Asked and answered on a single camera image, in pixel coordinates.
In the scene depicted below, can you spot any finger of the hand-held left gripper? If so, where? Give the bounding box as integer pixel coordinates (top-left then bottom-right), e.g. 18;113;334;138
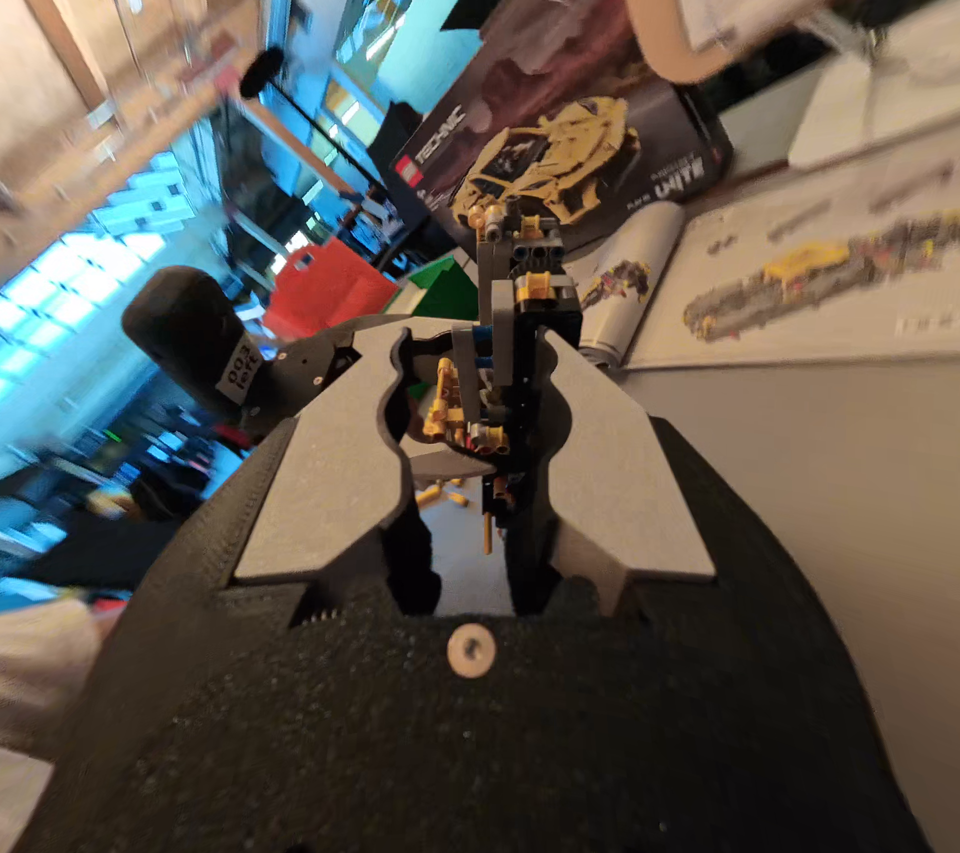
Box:
347;314;472;363
407;445;499;487

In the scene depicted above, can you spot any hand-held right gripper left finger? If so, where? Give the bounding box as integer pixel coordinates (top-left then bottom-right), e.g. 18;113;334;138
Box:
234;326;444;617

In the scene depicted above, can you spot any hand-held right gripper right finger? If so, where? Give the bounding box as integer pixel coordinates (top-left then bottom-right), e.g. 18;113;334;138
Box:
504;328;717;617

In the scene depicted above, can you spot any toy car chassis model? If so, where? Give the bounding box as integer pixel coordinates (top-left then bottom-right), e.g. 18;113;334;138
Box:
423;200;585;558

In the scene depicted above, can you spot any grey desk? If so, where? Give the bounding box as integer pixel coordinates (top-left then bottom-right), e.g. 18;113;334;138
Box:
405;163;960;853

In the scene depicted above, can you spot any pile of loose toy bricks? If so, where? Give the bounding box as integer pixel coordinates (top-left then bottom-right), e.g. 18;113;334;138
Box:
414;480;472;509

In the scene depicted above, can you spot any green plastic bin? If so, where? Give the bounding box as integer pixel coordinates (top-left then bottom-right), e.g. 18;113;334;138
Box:
408;256;481;322

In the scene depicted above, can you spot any orange tote bag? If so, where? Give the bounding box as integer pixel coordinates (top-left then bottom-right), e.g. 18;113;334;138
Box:
262;238;399;340

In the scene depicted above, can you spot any large bright window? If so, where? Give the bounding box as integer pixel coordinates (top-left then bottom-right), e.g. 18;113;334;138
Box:
0;148;200;389

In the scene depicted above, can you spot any black boom pole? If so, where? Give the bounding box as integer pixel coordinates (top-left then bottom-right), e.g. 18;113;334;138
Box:
238;46;385;188

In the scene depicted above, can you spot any open instruction booklet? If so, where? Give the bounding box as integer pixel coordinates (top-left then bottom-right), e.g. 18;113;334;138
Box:
562;125;960;374

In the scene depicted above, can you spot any toy car set box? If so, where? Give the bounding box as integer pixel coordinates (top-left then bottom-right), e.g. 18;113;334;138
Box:
390;0;736;254

